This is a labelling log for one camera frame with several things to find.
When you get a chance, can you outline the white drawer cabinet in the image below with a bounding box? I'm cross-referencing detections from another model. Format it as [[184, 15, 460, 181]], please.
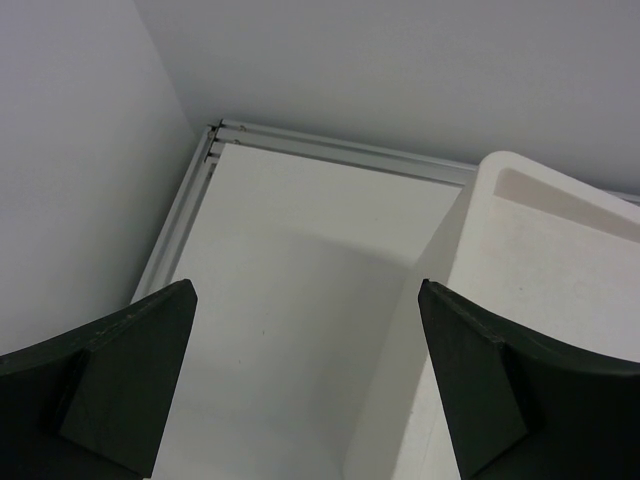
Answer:
[[343, 151, 639, 479]]

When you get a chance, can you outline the aluminium rail left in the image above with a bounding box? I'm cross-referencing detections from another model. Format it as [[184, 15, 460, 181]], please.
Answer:
[[133, 119, 477, 300]]

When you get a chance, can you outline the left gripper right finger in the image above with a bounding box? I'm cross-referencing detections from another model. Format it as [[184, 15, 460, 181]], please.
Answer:
[[418, 280, 639, 479]]

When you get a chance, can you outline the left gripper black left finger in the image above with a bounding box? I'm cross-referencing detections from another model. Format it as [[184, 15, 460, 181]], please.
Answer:
[[1, 280, 198, 479]]

